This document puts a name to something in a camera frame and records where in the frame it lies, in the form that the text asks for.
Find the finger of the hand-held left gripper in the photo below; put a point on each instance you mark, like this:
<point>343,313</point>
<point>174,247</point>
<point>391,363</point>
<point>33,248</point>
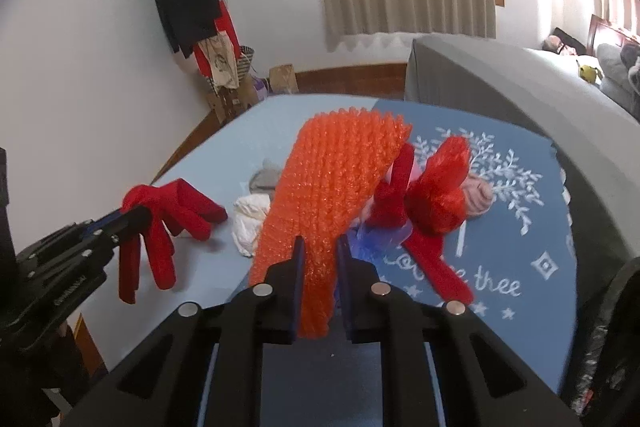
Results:
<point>132,221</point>
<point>75,234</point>

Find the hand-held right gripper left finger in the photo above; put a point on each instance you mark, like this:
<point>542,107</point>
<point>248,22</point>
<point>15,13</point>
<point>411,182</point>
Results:
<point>298,257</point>

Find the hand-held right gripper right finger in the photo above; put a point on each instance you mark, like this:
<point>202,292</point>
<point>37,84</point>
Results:
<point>344,267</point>

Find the red glove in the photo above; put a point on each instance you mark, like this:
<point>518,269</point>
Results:
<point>170,217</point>

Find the blue translucent plastic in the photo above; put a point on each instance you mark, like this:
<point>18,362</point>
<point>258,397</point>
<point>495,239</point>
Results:
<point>382,241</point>

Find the white plastic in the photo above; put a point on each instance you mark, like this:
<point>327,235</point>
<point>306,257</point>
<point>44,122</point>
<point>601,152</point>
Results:
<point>250,222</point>

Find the orange bubble wrap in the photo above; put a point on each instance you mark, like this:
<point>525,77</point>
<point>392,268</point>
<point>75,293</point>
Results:
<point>330,187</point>

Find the red mesh bow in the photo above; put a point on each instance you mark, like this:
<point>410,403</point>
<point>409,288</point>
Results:
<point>437,192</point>

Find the pink knotted cloth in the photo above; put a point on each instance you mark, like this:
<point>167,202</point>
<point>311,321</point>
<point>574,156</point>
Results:
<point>477,197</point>

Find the light blue sheet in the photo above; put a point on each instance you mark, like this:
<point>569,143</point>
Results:
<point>240,142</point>

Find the cardboard box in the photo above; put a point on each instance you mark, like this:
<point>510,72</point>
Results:
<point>230,102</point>

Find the brown paper bag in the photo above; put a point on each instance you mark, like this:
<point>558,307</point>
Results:
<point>283,80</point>

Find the beige tote bag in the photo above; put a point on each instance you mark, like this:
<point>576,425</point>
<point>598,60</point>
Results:
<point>222,59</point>

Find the striped bag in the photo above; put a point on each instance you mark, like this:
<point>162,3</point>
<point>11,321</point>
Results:
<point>247,62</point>

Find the red garment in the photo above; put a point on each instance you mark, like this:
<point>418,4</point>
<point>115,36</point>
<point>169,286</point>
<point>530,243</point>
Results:
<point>222,24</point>

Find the grey bed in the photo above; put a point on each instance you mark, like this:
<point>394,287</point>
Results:
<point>550,97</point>

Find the pink plush toy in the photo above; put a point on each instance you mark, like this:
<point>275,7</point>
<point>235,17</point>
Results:
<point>553,43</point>

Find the yellow plush toy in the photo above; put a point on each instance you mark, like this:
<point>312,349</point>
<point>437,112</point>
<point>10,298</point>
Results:
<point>589,73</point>

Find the black bag on bed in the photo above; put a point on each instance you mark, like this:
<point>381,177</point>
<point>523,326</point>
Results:
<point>572,39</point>

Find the grey pillows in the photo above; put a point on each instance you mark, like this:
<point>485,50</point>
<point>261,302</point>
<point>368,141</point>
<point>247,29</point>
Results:
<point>612,72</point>

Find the wooden headboard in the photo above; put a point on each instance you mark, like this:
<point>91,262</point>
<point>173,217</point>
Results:
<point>607,29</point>

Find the dark grey folded blanket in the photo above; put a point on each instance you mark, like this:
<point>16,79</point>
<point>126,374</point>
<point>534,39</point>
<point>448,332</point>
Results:
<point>631,57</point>

